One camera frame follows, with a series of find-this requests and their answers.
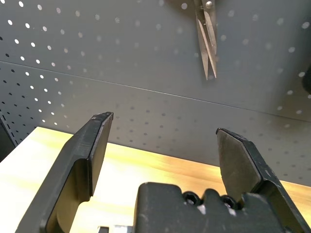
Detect black handled scissors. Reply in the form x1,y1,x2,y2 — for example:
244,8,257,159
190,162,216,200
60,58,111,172
193,0,218,81

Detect grey metal pegboard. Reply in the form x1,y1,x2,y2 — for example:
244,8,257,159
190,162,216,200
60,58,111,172
0,0,311,187

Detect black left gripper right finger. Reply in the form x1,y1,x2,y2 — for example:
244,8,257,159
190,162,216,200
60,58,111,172
216,128,311,233

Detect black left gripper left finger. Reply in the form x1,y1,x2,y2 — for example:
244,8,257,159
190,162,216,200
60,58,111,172
16,111,114,233

